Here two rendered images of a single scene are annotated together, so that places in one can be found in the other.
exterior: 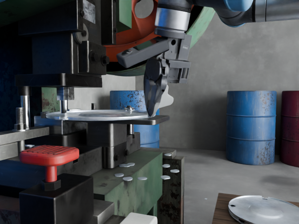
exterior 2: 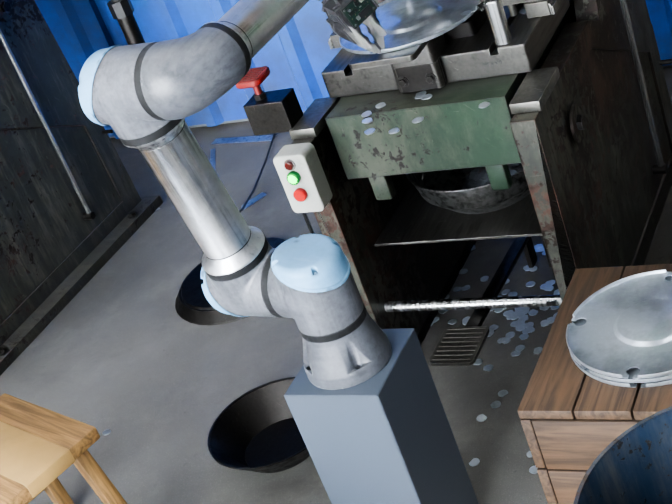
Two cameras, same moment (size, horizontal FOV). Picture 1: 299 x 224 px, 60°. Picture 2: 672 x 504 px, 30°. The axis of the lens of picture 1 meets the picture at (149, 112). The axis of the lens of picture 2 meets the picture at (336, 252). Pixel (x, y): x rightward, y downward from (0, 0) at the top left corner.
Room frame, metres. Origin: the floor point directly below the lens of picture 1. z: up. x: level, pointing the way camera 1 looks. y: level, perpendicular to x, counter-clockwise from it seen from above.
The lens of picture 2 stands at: (1.01, -2.22, 1.62)
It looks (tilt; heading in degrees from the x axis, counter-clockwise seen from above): 28 degrees down; 105
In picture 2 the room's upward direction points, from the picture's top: 21 degrees counter-clockwise
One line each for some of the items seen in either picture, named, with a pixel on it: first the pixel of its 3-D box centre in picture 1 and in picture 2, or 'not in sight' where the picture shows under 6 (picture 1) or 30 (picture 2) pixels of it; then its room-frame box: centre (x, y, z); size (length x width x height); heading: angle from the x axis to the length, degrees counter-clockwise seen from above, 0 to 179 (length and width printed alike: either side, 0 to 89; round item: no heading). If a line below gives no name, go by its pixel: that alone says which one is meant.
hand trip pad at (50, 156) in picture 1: (50, 175); (257, 90); (0.36, 0.14, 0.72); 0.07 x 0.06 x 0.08; 71
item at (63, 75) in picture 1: (62, 86); not in sight; (0.75, 0.25, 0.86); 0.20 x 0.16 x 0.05; 161
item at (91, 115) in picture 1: (102, 114); (409, 18); (0.71, 0.13, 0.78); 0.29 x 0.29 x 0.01
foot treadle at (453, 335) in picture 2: not in sight; (494, 287); (0.71, 0.12, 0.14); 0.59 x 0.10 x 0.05; 71
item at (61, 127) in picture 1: (66, 122); not in sight; (0.75, 0.24, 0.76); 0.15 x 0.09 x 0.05; 161
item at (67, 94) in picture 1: (66, 93); not in sight; (0.75, 0.24, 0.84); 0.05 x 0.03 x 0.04; 161
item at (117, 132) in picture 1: (119, 139); (411, 59); (0.69, 0.08, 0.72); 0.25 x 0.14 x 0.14; 71
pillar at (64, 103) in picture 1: (64, 104); not in sight; (0.85, 0.28, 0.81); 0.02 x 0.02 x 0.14
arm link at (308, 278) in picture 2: not in sight; (313, 281); (0.51, -0.49, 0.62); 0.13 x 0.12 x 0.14; 154
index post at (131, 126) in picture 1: (129, 119); (497, 19); (0.87, 0.07, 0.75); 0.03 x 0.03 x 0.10; 71
